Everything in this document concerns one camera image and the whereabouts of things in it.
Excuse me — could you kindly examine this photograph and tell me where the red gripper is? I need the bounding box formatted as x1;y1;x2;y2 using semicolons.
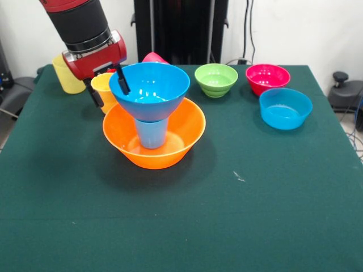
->
61;29;131;108

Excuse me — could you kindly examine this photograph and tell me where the large blue bowl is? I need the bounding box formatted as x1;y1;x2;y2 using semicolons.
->
108;62;191;123

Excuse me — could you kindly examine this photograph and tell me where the light blue shallow bowl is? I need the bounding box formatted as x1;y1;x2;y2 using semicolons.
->
259;87;314;131

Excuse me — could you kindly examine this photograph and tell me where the pink cup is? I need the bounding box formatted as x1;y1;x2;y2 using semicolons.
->
141;52;170;65

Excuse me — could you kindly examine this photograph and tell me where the dark green table cloth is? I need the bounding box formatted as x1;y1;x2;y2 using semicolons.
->
0;63;363;272

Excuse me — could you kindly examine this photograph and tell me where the black equipment box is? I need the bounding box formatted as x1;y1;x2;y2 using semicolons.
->
0;39;15;88

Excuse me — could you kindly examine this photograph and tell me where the green bowl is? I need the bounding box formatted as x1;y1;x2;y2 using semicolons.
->
194;63;239;99

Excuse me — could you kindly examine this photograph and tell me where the pink bowl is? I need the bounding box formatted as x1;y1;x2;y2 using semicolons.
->
245;63;292;97

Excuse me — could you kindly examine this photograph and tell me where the blue cup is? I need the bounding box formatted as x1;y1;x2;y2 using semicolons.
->
134;118;169;150

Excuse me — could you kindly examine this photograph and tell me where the small yellow orange cup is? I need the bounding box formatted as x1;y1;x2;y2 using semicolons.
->
90;72;119;114

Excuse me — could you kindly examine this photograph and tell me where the black wall cable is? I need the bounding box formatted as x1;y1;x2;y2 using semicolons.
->
243;0;258;62

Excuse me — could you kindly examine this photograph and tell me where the large orange bowl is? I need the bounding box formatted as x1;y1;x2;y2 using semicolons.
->
102;97;207;171

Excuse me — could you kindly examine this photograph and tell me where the pale yellow cup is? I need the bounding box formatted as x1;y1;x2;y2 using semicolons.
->
52;54;87;95

